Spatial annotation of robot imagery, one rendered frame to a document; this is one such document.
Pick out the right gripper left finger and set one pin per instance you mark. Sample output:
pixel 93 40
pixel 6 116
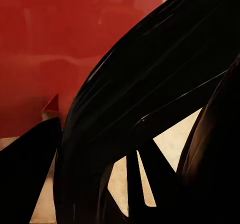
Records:
pixel 24 166

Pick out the electric kettle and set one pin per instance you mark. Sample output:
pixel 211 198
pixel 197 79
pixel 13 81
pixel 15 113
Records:
pixel 183 56

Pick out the countertop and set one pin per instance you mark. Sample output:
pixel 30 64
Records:
pixel 171 143

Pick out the water glass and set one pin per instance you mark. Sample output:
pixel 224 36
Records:
pixel 58 106

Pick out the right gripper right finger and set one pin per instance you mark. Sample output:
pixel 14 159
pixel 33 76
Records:
pixel 174 203

